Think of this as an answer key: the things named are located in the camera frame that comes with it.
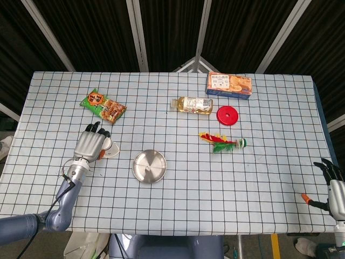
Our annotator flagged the green snack bag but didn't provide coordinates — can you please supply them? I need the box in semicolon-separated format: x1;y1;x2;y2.
79;88;128;125

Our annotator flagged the white triangular frame brace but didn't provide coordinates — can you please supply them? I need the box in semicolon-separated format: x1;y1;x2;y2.
172;56;219;73

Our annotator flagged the white frame post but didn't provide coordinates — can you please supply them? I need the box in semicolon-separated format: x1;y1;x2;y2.
20;0;77;72
194;0;213;59
255;0;308;73
126;0;149;72

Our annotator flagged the blue checked tablecloth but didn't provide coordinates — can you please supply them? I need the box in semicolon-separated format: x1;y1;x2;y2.
0;71;342;234

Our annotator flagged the white frame rail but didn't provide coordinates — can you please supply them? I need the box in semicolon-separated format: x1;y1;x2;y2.
327;113;345;133
0;101;21;122

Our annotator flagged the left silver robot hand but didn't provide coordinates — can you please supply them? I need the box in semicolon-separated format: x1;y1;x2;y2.
73;121;111;162

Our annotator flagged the white shoe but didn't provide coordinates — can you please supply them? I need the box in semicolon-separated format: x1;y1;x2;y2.
0;135;14;160
293;237;318;257

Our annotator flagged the colourful feather shuttlecock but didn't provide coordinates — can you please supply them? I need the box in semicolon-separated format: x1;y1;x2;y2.
198;131;247;154

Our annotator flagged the silver metal plate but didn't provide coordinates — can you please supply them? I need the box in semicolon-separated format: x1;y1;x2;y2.
132;149;168;184

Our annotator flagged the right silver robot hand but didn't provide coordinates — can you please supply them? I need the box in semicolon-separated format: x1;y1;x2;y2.
301;158;345;221

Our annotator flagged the orange and blue biscuit box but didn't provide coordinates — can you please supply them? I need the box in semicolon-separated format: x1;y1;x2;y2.
205;71;253;101

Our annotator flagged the tea bottle with floral label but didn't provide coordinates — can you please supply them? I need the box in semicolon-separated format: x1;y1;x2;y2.
170;96;213;115

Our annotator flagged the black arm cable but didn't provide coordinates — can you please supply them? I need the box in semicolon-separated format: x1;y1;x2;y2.
16;158;77;259

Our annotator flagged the red round plastic disc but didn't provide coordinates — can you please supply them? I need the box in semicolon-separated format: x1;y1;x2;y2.
216;105;240;126

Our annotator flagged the white round object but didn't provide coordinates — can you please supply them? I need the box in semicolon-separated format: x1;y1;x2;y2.
101;137;121;159

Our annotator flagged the blue-grey robot torso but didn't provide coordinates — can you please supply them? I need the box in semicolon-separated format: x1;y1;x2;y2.
108;234;224;259

